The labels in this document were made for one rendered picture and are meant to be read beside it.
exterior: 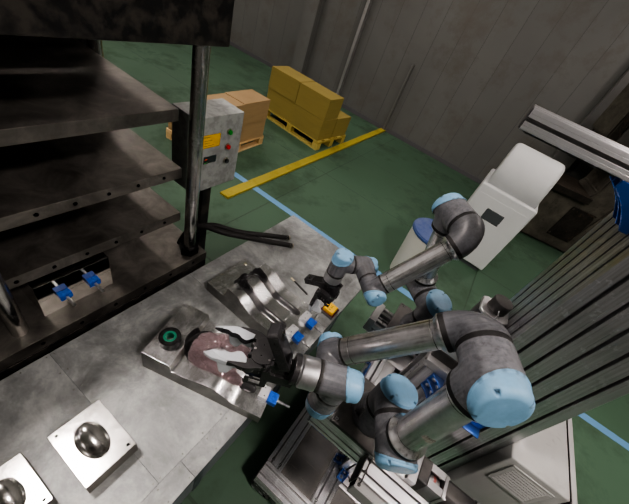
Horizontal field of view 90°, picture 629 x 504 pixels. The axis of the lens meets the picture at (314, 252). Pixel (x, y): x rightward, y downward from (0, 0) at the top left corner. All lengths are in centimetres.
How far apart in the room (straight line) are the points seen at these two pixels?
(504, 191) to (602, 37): 339
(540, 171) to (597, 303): 322
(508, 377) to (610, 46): 641
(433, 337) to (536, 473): 64
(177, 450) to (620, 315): 131
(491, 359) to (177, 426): 106
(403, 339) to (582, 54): 633
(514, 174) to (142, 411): 380
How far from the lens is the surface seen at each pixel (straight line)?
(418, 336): 82
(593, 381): 108
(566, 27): 687
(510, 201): 401
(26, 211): 134
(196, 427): 137
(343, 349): 88
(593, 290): 92
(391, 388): 107
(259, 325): 149
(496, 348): 74
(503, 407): 73
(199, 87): 136
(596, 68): 688
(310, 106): 523
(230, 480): 216
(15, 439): 145
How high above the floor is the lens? 211
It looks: 40 degrees down
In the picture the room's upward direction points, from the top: 23 degrees clockwise
